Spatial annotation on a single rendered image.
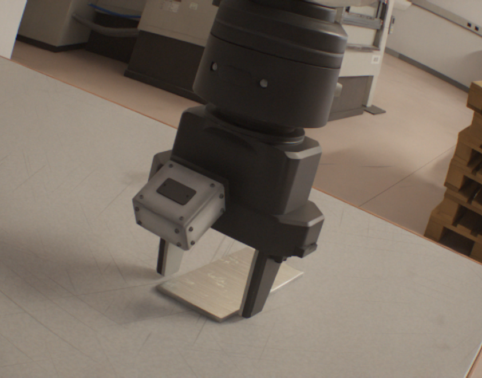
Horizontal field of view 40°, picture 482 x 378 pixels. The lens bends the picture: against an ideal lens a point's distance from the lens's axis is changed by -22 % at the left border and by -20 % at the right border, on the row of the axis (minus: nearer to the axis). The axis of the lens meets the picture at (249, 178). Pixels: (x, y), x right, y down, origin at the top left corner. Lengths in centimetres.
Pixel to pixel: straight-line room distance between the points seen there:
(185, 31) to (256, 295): 434
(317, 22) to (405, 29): 1082
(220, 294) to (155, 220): 11
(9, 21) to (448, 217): 248
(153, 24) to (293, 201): 450
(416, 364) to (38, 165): 42
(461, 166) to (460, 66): 752
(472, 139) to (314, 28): 310
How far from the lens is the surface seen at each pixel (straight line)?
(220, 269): 60
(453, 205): 361
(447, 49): 1109
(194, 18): 480
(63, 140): 81
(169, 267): 57
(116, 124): 90
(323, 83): 48
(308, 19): 47
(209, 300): 55
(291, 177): 49
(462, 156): 359
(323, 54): 47
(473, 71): 1100
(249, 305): 53
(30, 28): 596
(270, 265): 52
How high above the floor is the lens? 117
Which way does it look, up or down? 18 degrees down
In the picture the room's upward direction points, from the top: 16 degrees clockwise
